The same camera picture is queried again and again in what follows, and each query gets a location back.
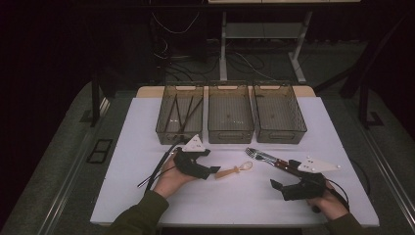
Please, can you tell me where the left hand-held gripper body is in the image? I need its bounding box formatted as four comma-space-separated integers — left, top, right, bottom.
171, 133, 213, 181

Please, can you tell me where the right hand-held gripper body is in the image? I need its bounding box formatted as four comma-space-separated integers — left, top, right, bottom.
281, 156, 343, 202

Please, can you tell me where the wooden spoon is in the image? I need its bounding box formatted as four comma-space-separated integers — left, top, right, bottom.
213, 161, 254, 180

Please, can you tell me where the fork with wooden handle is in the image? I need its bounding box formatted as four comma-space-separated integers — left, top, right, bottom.
249, 148, 300, 171

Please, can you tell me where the translucent grey plastic bin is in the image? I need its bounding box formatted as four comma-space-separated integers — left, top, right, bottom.
155, 81, 205, 146
207, 80, 255, 145

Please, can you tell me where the mesh bin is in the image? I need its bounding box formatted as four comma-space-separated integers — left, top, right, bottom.
253, 80, 308, 145

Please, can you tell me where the person's left hand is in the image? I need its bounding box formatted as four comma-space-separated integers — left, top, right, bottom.
152, 153, 197, 200

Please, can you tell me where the person's right hand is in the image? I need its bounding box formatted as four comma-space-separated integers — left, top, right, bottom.
306, 180, 349, 221

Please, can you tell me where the black metal stand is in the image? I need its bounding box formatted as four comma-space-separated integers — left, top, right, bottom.
339, 13, 412, 129
90, 73, 103, 129

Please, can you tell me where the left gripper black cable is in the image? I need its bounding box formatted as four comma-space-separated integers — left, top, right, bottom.
136, 140, 184, 193

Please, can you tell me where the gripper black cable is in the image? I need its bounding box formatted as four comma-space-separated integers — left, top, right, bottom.
136, 140, 184, 193
326, 159, 372, 213

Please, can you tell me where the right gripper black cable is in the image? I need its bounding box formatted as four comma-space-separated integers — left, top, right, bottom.
326, 159, 372, 213

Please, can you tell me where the black floor cable bundle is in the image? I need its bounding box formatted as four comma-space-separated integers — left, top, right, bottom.
162, 50, 272, 82

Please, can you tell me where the metal floor rail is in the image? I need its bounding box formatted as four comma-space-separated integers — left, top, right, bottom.
364, 132, 415, 224
38, 97, 111, 235

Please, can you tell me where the white desk with metal frame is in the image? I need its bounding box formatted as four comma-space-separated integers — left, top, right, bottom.
207, 0, 361, 85

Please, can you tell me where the white hanging cable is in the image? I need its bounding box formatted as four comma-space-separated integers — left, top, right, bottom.
151, 12, 201, 35

